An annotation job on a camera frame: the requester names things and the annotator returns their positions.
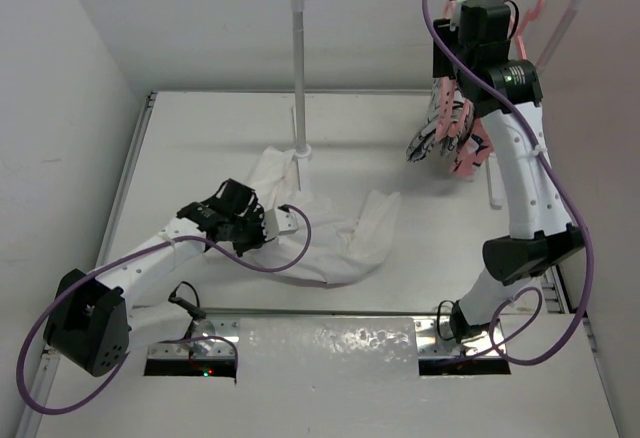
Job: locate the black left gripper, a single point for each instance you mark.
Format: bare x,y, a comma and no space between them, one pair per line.
257,216

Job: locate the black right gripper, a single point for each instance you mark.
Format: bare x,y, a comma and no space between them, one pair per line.
444,30

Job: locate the pink plastic hanger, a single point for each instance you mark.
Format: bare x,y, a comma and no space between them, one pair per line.
454,110

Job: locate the white t shirt red print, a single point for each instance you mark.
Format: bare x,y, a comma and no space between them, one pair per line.
343,249

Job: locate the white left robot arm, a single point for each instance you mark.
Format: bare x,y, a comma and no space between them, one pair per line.
95,323

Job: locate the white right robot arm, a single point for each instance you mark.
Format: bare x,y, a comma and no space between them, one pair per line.
506,98

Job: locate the pink hanger with white shirt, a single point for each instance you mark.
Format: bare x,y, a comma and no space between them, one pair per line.
450,10

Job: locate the empty pink hanger right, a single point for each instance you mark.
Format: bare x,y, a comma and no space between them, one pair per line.
528,18

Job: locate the pink navy printed shirt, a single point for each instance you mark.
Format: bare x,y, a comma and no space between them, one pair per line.
474,152

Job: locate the white black printed shirt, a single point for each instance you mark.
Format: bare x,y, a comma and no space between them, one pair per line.
424,141

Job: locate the white clothes rack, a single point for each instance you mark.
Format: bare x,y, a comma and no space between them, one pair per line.
303,148

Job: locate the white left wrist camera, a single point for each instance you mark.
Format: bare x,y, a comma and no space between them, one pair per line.
279,222

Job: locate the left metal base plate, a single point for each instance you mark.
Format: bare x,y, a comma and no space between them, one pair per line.
220,336

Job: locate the metal base plate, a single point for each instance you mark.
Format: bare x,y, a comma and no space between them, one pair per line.
432,346
220,336

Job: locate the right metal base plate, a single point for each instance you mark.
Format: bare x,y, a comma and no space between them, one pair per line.
432,346

